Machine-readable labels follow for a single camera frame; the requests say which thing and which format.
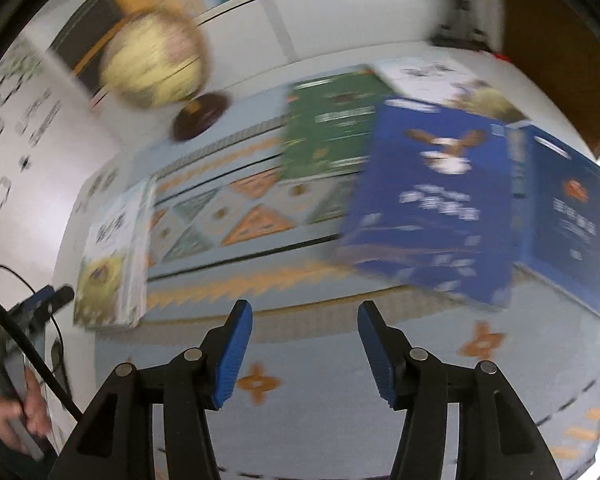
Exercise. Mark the red flower fan ornament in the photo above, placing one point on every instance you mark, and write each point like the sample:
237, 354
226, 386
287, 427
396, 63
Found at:
465, 10

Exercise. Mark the black wall stickers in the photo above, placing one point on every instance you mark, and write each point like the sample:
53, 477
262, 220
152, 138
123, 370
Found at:
0, 90

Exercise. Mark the person's left hand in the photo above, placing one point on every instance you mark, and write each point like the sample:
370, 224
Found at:
34, 405

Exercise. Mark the row of dark hardcover volumes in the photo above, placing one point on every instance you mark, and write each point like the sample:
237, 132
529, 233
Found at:
80, 45

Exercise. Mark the blue patterned table mat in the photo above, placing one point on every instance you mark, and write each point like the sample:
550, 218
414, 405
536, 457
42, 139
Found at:
305, 310

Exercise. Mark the brown wooden cabinet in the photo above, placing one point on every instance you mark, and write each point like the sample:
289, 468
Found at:
555, 60

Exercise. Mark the white bookshelf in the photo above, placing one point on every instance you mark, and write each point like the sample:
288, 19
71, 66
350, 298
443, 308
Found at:
330, 15

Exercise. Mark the white yellow meadow book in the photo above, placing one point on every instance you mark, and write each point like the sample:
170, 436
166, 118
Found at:
110, 260

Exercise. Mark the green beetle cover book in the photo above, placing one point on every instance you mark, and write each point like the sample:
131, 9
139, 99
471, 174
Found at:
330, 125

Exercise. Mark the blue eagle cover book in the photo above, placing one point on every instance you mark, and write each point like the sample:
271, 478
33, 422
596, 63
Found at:
430, 210

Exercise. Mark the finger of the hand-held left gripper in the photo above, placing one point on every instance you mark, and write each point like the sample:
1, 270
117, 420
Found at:
40, 305

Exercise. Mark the yellow globe on wooden stand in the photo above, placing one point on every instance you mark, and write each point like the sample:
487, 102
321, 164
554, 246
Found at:
150, 60

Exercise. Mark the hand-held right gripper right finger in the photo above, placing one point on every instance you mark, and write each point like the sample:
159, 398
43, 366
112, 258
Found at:
375, 355

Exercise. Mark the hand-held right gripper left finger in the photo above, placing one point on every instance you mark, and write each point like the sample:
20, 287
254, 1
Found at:
232, 355

